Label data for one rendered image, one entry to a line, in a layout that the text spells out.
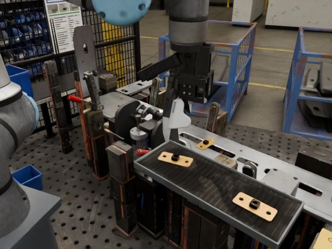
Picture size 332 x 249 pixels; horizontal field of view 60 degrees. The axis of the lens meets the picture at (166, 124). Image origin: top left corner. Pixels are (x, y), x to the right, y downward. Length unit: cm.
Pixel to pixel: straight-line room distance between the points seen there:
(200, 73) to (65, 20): 126
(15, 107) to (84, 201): 70
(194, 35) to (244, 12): 828
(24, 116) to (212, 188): 46
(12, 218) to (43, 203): 8
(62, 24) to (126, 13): 135
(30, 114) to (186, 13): 44
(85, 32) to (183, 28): 98
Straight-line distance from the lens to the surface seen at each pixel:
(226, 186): 67
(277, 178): 81
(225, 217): 61
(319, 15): 882
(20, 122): 73
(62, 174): 151
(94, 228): 122
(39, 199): 78
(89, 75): 118
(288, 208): 66
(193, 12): 56
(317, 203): 95
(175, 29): 57
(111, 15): 42
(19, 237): 71
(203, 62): 59
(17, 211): 72
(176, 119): 60
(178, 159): 73
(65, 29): 176
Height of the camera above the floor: 160
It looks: 29 degrees down
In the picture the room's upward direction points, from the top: straight up
